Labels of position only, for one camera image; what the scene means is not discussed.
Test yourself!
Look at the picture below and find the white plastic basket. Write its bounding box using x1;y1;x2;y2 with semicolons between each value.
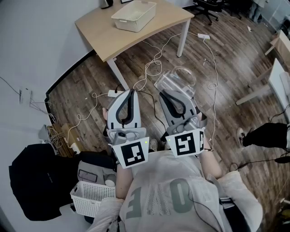
111;0;158;33

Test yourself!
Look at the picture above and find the person's left forearm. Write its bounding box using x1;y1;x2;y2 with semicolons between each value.
115;165;135;201

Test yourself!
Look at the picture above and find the white desk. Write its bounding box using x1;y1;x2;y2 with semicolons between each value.
235;57;290;110

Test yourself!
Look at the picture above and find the dark metal jug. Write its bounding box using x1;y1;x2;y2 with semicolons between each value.
100;0;114;10

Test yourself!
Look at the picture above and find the clear plastic container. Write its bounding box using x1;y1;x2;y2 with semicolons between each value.
154;66;197;99

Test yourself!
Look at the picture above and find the person's right forearm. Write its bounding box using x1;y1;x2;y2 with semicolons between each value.
198;149;224;180

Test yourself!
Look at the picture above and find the light wooden table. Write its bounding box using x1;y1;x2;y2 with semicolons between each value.
74;0;195;90

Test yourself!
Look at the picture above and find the black smartphone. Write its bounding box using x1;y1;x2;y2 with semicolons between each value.
78;169;98;183

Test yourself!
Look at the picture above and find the black office chair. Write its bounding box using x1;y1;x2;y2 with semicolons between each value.
193;0;230;26

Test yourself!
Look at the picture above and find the brown cardboard box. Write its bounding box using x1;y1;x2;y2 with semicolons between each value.
46;122;82;157

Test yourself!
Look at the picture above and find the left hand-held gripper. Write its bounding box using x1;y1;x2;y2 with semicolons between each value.
106;88;150;169

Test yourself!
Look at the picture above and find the grey bag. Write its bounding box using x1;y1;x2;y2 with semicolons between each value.
77;158;118;189

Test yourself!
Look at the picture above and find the white perforated basket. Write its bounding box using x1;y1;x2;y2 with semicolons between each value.
69;180;117;218

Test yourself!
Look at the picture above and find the black grey shoulder strap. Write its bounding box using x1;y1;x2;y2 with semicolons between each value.
204;173;252;232

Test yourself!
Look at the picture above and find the person's right hand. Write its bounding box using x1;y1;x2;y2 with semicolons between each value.
197;112;208;128

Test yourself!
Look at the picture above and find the white wall plate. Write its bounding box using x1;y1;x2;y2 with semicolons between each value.
18;87;34;106

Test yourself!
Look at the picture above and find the small white container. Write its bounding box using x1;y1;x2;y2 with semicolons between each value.
104;174;117;188

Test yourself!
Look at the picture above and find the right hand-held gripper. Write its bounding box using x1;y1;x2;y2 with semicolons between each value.
159;90;206;158

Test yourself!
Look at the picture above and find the person's left shoe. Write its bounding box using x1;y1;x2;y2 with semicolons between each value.
148;138;160;152

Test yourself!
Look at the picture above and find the person's white printed shirt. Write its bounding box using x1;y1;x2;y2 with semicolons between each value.
87;150;265;232

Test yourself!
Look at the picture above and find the black backpack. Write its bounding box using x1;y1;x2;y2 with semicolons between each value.
8;143;80;222

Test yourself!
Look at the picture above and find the white cable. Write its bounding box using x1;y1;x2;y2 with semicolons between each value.
132;31;200;92
66;91;110;148
202;37;220;148

